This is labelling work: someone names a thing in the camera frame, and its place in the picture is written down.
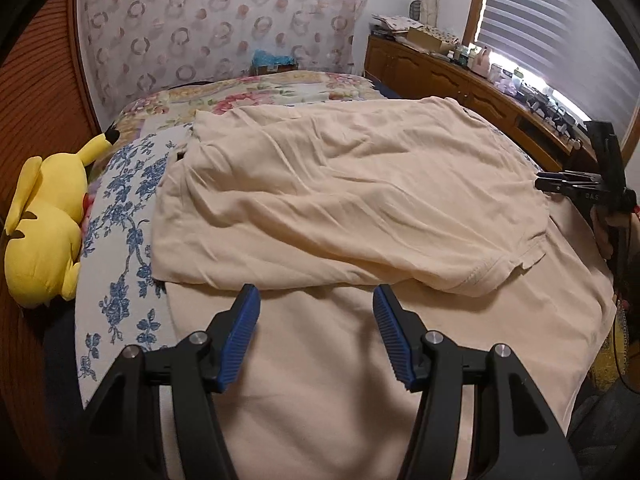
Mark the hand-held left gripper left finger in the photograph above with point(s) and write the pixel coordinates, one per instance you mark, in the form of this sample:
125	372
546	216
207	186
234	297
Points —
240	335

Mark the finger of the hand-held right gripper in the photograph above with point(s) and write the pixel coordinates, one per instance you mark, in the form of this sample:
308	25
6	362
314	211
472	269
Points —
565	181

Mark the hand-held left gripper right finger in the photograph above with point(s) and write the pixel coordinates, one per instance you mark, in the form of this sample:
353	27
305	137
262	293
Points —
395	340

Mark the beige printed t-shirt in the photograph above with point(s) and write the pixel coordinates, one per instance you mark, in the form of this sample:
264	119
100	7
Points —
350	185

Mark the person's right hand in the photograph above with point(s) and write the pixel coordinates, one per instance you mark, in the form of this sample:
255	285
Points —
602	235

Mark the pale purple bag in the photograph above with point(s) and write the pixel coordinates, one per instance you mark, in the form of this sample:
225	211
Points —
507	82

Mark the pink thermos jug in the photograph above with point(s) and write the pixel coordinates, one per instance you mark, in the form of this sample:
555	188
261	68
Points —
484	60

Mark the long wooden cabinet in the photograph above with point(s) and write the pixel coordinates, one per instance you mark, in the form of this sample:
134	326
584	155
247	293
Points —
450	82

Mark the blue floral quilt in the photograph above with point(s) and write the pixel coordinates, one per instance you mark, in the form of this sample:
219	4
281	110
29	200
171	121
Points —
120	240

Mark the grey striped window blind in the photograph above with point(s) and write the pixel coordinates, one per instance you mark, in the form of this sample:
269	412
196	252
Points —
555	25

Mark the yellow patterned cloth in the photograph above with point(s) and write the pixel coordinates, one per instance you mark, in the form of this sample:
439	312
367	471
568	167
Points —
625	350

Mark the open cardboard box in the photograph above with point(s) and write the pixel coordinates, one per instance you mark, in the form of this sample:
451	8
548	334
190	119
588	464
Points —
427	39

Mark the dark blue bed sheet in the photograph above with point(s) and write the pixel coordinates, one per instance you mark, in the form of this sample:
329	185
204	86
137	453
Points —
385	89

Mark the yellow plush toy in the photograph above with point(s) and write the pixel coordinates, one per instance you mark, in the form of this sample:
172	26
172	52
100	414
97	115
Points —
45	240

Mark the dark hand fan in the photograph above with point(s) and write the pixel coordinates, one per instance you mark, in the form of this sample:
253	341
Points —
415	9

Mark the folded patterned cloth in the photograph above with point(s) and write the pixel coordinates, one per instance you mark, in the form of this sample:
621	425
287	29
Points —
392	24

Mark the pink floral blanket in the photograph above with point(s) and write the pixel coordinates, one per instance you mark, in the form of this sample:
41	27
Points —
250	90

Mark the small brown cardboard box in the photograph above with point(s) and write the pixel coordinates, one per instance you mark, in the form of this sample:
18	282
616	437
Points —
275	69

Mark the brown slatted wooden wardrobe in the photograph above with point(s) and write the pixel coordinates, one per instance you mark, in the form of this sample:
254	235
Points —
45	85

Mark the sheer curtain with pink circles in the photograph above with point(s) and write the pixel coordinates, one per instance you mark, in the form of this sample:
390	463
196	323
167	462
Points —
200	20

